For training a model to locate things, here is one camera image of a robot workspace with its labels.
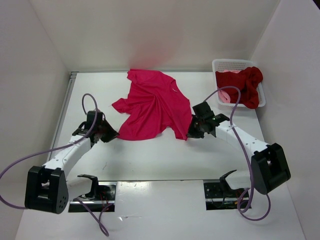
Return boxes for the magenta t shirt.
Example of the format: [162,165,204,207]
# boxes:
[112,69,192,141]

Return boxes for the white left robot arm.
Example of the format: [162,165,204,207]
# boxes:
[24,118,119,214]

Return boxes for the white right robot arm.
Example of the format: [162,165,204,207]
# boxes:
[187,114,291,197]

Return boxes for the light pink t shirt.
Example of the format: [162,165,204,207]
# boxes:
[218,69,240,104]

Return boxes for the dark red t shirt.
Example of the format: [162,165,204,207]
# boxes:
[215,67,263,109]

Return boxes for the white perforated plastic basket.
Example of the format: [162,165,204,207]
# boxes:
[212,58,266,108]

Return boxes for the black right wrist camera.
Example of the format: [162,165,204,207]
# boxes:
[192,101,215,120]

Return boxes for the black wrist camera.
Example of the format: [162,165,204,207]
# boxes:
[192,101,215,120]
[84,110,104,131]

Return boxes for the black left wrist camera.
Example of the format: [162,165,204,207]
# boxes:
[84,110,104,131]

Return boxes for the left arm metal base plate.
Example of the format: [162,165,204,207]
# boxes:
[77,181,117,213]

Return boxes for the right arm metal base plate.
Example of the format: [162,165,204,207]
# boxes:
[203,179,245,211]

